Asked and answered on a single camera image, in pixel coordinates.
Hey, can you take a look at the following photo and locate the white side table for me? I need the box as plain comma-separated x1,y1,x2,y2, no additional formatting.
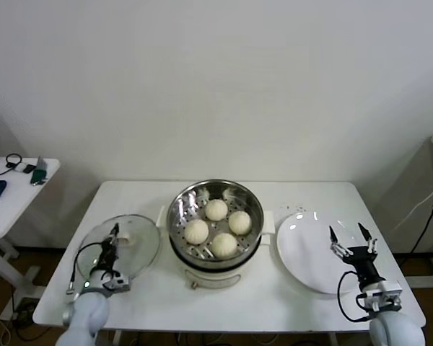
0,156,61,321

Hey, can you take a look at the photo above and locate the round glass pot lid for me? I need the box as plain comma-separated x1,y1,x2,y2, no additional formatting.
75,214,162,280

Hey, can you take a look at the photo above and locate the white round plate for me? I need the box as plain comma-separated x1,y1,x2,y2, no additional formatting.
276,211,368,295

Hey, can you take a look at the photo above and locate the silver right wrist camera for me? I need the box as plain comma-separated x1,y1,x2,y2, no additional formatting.
362,283,402,313

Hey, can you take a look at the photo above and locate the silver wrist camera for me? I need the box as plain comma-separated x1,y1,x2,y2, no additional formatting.
104,272,131,293
362,283,402,313

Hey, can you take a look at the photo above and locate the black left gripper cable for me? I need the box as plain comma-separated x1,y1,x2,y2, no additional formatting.
66,241,105,295

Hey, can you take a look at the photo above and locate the stainless steel steamer basket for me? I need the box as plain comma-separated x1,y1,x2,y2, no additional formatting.
165,179,265,270

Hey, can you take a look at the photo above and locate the white wall cable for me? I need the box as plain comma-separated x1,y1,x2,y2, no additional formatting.
393,178,433,231

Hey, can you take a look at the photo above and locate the white steamed baozi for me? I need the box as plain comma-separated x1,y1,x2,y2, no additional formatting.
184,218,210,245
204,198,229,221
211,233,238,259
227,210,253,235

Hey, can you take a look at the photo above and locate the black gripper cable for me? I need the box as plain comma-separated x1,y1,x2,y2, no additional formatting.
66,241,105,295
337,270,371,322

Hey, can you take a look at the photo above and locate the green clamp tool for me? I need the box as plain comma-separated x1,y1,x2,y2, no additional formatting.
30,155,48,187

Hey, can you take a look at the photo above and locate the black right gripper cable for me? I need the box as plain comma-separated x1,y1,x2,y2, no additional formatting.
337,270,371,322

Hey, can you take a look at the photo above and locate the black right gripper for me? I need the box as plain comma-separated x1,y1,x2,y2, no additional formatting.
328,221,383,285

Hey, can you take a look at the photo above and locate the black looped cable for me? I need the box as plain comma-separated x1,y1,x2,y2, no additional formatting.
5,154,25,169

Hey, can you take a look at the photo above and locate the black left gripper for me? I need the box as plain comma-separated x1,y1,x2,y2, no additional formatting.
93,222,121,275

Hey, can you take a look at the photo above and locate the white electric cooker pot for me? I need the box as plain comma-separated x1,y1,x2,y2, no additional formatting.
155,205,276,293

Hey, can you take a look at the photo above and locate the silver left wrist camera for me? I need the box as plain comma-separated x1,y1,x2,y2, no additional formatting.
104,272,131,293

